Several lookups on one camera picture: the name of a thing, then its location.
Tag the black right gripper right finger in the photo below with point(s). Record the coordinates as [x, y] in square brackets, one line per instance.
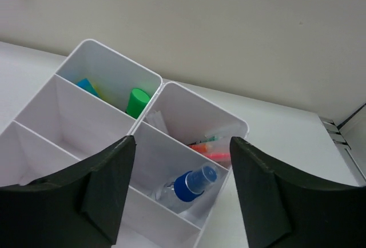
[283, 206]

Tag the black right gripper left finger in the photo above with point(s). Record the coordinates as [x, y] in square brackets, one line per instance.
[79, 206]

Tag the pink pen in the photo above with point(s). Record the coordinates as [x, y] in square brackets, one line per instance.
[218, 157]

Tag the green pen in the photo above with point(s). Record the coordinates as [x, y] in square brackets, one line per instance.
[210, 139]

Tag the orange red pen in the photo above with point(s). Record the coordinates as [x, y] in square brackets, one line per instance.
[205, 147]

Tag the green highlighter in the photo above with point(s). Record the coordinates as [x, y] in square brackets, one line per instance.
[137, 102]

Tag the blue highlighter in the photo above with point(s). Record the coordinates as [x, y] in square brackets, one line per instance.
[86, 85]

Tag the yellow highlighter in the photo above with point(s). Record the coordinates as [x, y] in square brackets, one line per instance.
[101, 94]

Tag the clear plastic pen cap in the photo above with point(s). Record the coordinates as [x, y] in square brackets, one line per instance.
[156, 120]

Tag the white divided organizer left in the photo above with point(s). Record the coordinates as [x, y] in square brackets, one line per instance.
[64, 124]

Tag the white divided organizer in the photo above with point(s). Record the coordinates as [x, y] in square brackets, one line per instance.
[64, 124]
[160, 157]

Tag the white divided organizer right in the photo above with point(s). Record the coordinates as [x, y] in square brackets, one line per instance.
[160, 157]

